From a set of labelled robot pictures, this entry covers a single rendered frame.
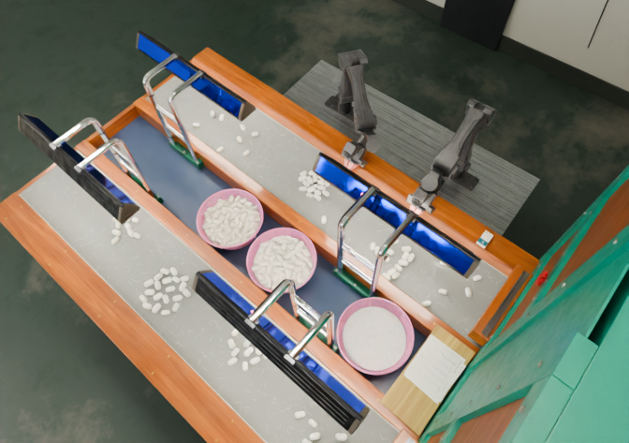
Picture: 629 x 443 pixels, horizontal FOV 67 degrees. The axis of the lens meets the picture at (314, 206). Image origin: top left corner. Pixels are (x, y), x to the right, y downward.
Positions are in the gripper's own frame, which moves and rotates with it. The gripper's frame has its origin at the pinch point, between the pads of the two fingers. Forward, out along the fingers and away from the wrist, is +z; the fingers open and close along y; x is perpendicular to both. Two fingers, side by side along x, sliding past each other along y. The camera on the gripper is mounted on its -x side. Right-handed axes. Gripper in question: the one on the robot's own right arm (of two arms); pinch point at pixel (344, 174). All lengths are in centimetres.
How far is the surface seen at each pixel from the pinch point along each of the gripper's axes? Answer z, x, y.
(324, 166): -6.9, -37.6, 5.9
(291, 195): 17.0, -12.2, -11.2
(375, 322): 32, -25, 47
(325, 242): 21.7, -19.4, 14.0
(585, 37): -120, 157, 33
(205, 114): 12, -8, -71
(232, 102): -7, -38, -39
